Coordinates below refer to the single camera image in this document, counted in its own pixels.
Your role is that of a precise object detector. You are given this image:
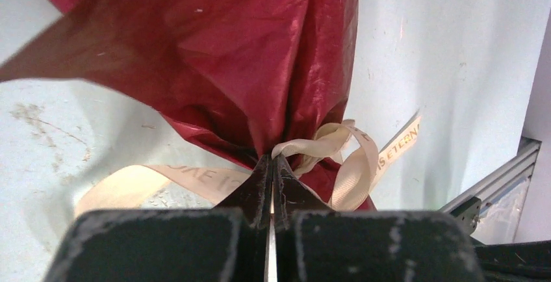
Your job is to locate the red wrapping paper sheet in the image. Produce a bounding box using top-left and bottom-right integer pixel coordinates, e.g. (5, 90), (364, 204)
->
(0, 0), (378, 212)

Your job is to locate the aluminium frame rail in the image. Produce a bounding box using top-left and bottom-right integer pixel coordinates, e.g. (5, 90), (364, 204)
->
(440, 137), (541, 245)

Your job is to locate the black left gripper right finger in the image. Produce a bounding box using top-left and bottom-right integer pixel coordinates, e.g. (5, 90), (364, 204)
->
(272, 155), (331, 281)

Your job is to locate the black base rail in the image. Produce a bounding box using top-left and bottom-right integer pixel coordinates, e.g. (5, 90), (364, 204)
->
(473, 240), (550, 281)

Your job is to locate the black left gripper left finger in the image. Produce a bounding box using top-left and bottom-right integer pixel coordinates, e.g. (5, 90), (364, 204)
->
(215, 155), (272, 281)

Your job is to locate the cream ribbon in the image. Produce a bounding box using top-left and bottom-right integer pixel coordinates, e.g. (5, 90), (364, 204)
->
(74, 116), (421, 217)

